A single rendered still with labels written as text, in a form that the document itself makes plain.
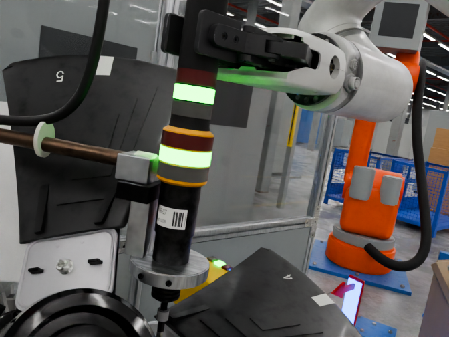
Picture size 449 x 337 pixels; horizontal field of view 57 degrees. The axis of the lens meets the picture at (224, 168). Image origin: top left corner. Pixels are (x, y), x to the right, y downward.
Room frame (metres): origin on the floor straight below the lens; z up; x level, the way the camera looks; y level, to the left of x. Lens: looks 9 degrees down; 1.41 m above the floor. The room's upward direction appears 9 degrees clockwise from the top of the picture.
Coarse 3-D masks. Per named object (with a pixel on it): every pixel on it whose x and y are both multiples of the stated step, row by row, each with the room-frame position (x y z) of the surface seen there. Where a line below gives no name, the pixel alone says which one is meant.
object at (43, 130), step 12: (108, 0) 0.37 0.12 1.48; (96, 12) 0.37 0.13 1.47; (96, 24) 0.36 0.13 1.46; (96, 36) 0.36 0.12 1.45; (96, 48) 0.36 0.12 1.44; (96, 60) 0.37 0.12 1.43; (84, 72) 0.37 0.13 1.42; (84, 84) 0.37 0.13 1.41; (72, 96) 0.37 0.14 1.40; (84, 96) 0.37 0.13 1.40; (60, 108) 0.37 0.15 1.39; (72, 108) 0.37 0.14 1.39; (0, 120) 0.38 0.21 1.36; (12, 120) 0.38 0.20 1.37; (24, 120) 0.38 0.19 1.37; (36, 120) 0.37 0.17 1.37; (48, 120) 0.37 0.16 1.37; (36, 132) 0.37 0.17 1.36; (48, 132) 0.38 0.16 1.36; (36, 144) 0.37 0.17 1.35
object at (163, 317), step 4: (160, 304) 0.35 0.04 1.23; (164, 304) 0.35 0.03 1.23; (160, 308) 0.35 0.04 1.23; (164, 308) 0.35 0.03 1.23; (160, 312) 0.34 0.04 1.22; (164, 312) 0.35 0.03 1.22; (168, 312) 0.35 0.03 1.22; (156, 316) 0.35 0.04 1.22; (160, 316) 0.34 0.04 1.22; (164, 316) 0.35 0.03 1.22; (160, 320) 0.34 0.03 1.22; (164, 320) 0.35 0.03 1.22; (160, 324) 0.35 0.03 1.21; (164, 324) 0.35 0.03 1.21; (160, 328) 0.35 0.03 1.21; (156, 332) 0.35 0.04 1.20; (160, 332) 0.35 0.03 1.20; (156, 336) 0.35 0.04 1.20; (160, 336) 0.35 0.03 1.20
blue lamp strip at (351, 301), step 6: (348, 282) 0.59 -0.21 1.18; (354, 282) 0.59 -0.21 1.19; (360, 288) 0.58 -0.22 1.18; (348, 294) 0.59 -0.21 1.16; (354, 294) 0.58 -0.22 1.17; (348, 300) 0.59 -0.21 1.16; (354, 300) 0.58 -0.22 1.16; (348, 306) 0.59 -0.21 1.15; (354, 306) 0.58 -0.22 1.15; (348, 312) 0.59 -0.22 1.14; (354, 312) 0.58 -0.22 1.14; (354, 318) 0.58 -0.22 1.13
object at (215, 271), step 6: (210, 264) 0.85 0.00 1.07; (210, 270) 0.82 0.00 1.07; (216, 270) 0.83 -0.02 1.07; (222, 270) 0.83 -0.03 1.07; (210, 276) 0.79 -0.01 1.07; (216, 276) 0.79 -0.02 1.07; (204, 282) 0.77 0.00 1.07; (210, 282) 0.76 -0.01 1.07; (192, 288) 0.79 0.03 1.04; (198, 288) 0.78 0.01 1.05; (180, 294) 0.82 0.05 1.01; (186, 294) 0.80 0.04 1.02; (180, 300) 0.81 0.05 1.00
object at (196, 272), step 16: (128, 160) 0.34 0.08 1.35; (144, 160) 0.34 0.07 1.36; (128, 176) 0.34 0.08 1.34; (144, 176) 0.34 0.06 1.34; (128, 192) 0.34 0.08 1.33; (144, 192) 0.34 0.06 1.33; (144, 208) 0.34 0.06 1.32; (128, 224) 0.34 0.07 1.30; (144, 224) 0.34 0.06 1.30; (128, 240) 0.34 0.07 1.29; (144, 240) 0.34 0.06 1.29; (144, 256) 0.34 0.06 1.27; (192, 256) 0.36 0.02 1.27; (144, 272) 0.32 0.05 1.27; (160, 272) 0.32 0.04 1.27; (176, 272) 0.32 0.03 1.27; (192, 272) 0.33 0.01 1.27; (176, 288) 0.32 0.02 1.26
